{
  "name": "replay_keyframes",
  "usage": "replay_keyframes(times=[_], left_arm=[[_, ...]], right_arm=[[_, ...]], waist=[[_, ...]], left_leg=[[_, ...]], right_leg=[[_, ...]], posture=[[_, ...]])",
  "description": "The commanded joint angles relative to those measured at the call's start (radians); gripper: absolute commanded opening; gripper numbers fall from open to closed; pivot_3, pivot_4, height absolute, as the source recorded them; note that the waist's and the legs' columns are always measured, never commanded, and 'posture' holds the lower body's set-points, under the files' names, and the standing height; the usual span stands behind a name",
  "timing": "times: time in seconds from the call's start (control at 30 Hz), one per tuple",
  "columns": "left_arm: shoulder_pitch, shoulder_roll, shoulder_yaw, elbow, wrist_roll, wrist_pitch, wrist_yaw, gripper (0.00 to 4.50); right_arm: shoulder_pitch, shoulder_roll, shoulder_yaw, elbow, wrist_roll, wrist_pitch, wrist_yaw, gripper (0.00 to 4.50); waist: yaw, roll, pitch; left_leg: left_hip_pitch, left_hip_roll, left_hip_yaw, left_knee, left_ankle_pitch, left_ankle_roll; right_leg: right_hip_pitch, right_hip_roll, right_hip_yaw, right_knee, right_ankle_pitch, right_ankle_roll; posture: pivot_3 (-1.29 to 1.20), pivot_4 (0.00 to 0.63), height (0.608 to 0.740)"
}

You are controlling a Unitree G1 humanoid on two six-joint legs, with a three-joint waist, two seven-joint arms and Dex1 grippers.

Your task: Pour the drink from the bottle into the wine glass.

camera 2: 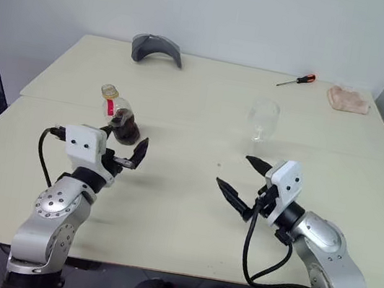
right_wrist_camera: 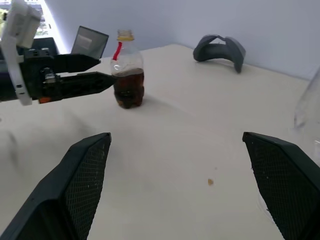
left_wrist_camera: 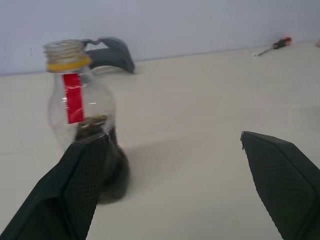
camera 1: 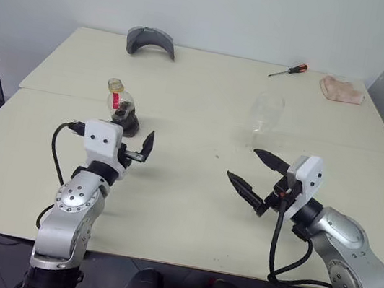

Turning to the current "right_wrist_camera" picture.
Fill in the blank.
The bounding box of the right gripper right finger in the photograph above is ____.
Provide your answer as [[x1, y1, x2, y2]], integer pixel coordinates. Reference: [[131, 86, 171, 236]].
[[242, 131, 320, 240]]

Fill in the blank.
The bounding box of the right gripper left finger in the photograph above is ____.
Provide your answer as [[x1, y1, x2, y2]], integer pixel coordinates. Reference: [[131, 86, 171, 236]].
[[0, 132, 112, 240]]

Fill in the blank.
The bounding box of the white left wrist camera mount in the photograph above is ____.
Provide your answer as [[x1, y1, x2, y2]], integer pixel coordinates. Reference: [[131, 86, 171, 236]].
[[0, 0, 42, 107]]

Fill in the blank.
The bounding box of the plastic bottle with dark drink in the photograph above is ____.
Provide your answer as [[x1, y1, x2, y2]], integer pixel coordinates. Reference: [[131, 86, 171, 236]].
[[110, 28, 146, 110]]

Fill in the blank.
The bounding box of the dark open laptop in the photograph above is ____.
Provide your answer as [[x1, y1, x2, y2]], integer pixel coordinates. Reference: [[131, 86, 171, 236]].
[[70, 25, 110, 60]]

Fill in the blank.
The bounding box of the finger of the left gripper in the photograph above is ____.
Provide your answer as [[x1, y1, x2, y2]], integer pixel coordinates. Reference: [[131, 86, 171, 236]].
[[53, 53, 102, 75], [58, 71, 117, 100]]

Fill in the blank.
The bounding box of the gray curved headrest pad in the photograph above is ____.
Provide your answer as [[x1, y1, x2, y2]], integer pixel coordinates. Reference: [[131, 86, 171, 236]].
[[192, 34, 247, 74]]

